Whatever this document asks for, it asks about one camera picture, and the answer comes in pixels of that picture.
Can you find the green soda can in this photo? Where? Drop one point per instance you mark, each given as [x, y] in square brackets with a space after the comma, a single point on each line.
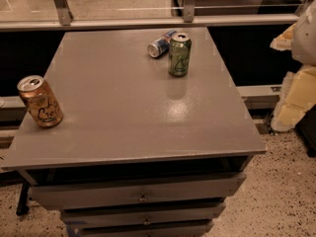
[179, 54]

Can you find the blue silver energy drink can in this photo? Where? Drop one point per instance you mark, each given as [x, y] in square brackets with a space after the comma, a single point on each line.
[159, 46]

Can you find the orange LaCroix can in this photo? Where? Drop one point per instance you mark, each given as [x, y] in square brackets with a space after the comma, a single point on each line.
[40, 101]

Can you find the grey drawer cabinet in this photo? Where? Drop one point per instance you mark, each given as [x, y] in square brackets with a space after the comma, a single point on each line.
[126, 118]

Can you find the top grey drawer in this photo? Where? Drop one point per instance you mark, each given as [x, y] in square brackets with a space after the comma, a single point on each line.
[138, 191]

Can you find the grey drawer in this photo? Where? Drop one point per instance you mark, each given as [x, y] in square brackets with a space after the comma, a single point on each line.
[138, 191]
[143, 214]
[165, 229]

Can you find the middle grey drawer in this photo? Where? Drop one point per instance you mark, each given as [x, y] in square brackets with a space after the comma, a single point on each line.
[143, 214]

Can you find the bottom grey drawer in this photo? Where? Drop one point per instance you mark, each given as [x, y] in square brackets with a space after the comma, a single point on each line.
[165, 229]

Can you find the grey metal railing frame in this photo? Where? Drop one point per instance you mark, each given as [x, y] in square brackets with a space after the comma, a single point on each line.
[71, 15]

